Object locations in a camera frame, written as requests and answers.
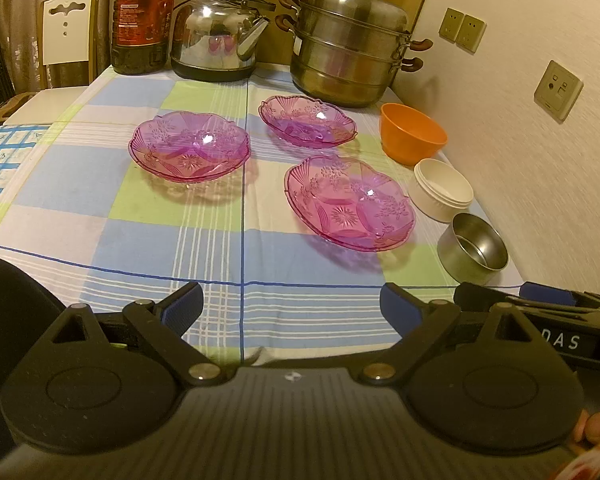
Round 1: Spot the stainless steel bowl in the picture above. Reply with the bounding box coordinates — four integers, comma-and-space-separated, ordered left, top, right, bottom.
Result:
437, 212, 508, 285

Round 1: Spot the white plastic bowl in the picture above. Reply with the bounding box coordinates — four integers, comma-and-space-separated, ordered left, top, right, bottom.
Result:
407, 158, 475, 223

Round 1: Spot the purple plastic plate front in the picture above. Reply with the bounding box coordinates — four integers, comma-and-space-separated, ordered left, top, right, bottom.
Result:
284, 155, 416, 252

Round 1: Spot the purple plastic plate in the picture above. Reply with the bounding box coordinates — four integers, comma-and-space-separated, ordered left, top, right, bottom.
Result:
284, 155, 416, 252
128, 110, 251, 183
258, 96, 358, 150

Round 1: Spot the orange plastic bowl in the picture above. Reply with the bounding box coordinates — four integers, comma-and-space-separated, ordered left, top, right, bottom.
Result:
379, 103, 449, 166

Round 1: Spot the blue white patterned cloth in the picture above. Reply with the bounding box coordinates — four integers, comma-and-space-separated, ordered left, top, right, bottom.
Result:
0, 124, 50, 215

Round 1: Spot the checkered tablecloth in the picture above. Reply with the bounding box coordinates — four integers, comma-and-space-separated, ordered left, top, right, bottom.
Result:
0, 62, 524, 366

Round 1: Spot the stainless steel steamer pot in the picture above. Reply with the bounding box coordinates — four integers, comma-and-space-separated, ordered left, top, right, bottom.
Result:
275, 0, 434, 107

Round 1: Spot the white wooden chair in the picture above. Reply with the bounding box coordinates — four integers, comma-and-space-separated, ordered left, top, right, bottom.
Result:
0, 0, 98, 126

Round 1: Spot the stainless steel kettle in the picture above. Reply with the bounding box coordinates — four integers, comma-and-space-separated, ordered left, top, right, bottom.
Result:
170, 0, 276, 82

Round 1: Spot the cooking oil bottle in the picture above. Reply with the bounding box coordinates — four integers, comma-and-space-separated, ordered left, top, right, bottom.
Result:
111, 0, 174, 75

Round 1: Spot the wall switch plate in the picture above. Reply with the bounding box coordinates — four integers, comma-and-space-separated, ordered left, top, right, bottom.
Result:
534, 60, 584, 124

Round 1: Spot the wall socket right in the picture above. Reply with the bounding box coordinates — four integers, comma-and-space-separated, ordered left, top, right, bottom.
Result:
455, 14, 486, 54

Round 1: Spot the wall socket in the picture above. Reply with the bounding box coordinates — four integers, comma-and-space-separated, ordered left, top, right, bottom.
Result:
439, 8, 465, 44
455, 14, 486, 54

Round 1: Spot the wall socket left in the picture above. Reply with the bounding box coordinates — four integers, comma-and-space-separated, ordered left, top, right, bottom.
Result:
439, 8, 465, 44

